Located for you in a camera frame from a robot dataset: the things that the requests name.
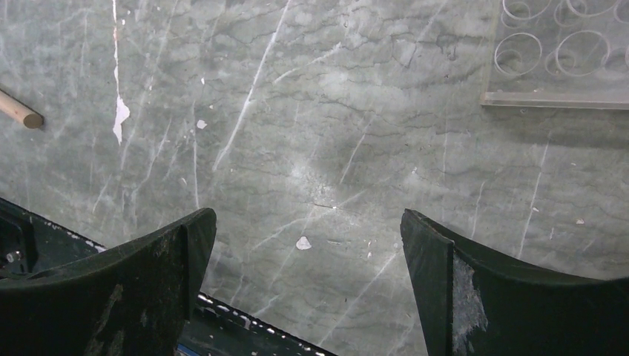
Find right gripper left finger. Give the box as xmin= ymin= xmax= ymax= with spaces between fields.
xmin=1 ymin=208 xmax=217 ymax=355

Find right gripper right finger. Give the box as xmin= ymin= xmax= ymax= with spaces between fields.
xmin=400 ymin=209 xmax=628 ymax=355

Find wooden dowel rod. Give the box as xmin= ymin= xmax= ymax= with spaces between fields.
xmin=1 ymin=90 xmax=45 ymax=129

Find clear acrylic tube rack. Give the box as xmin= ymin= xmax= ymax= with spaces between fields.
xmin=481 ymin=1 xmax=628 ymax=111

